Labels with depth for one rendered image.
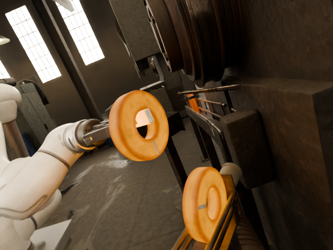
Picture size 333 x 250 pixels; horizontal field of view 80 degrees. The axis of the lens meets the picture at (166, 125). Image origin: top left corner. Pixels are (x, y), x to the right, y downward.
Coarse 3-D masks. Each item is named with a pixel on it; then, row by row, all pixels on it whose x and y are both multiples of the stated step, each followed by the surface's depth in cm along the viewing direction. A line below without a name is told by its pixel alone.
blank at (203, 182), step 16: (192, 176) 42; (208, 176) 43; (192, 192) 39; (208, 192) 47; (224, 192) 48; (192, 208) 37; (208, 208) 46; (192, 224) 38; (208, 224) 40; (208, 240) 39
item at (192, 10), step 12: (192, 0) 52; (204, 0) 53; (192, 12) 52; (204, 12) 53; (192, 24) 54; (204, 24) 54; (216, 24) 55; (204, 36) 56; (216, 36) 57; (204, 48) 58; (216, 48) 59; (204, 60) 60; (216, 60) 62; (204, 72) 64; (216, 72) 68; (204, 84) 72
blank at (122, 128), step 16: (128, 96) 40; (144, 96) 44; (112, 112) 39; (128, 112) 40; (160, 112) 47; (112, 128) 38; (128, 128) 39; (160, 128) 46; (128, 144) 38; (144, 144) 41; (160, 144) 45; (144, 160) 42
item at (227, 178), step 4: (224, 176) 48; (228, 176) 48; (224, 180) 49; (228, 180) 48; (232, 180) 48; (224, 184) 49; (228, 184) 48; (232, 184) 48; (228, 188) 49; (232, 188) 48; (228, 192) 49; (236, 192) 48; (228, 196) 50; (236, 196) 48; (240, 208) 49
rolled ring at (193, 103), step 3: (189, 96) 148; (192, 99) 147; (195, 99) 147; (189, 102) 164; (192, 102) 147; (195, 102) 147; (192, 105) 162; (195, 105) 147; (192, 108) 161; (195, 108) 148; (198, 108) 149; (198, 111) 151
